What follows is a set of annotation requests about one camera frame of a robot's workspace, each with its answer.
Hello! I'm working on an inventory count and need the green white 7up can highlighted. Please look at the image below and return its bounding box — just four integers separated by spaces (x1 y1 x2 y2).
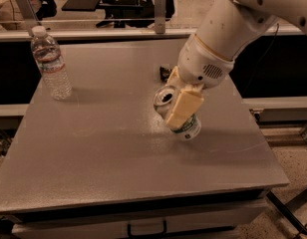
153 85 204 140

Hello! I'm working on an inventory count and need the black snack bar wrapper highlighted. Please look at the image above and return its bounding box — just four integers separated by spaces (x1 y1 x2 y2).
159 67 171 83

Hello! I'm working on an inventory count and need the grey metal bracket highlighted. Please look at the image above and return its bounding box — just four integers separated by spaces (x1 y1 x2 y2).
15 0 39 36
154 0 165 34

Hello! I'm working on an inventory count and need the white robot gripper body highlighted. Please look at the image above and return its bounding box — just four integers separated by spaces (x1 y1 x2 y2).
177 34 234 89

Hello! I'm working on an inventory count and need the grey metal bracket middle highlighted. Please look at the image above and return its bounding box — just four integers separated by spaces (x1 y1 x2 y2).
154 0 165 34

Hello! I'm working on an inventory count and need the black stool with seat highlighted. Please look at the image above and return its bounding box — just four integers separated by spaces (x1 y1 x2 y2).
62 0 175 28

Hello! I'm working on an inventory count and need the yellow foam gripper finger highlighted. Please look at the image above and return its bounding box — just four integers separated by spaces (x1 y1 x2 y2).
166 66 183 88
164 89 204 129

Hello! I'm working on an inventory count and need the grey metal bracket left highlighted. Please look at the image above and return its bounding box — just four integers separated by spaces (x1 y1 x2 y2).
15 0 39 36

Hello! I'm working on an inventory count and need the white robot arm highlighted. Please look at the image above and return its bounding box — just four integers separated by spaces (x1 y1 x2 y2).
164 0 307 129

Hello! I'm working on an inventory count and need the black drawer handle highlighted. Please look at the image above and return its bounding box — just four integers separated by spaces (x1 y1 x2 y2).
127 220 167 239

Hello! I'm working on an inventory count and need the clear plastic water bottle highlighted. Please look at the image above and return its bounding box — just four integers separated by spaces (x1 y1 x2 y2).
31 26 72 100

